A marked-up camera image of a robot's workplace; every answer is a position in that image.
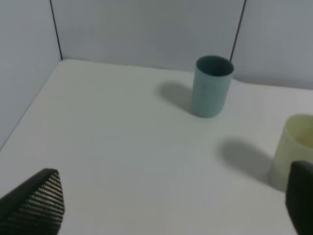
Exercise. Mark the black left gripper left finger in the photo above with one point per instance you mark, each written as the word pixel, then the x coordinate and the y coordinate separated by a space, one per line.
pixel 35 207

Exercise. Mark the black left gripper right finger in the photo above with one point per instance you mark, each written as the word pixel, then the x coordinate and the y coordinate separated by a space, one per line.
pixel 299 197

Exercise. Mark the pale green plastic cup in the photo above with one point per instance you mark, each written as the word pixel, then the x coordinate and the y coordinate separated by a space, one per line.
pixel 295 144

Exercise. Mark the teal plastic cup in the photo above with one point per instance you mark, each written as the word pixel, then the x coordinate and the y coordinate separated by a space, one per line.
pixel 212 78

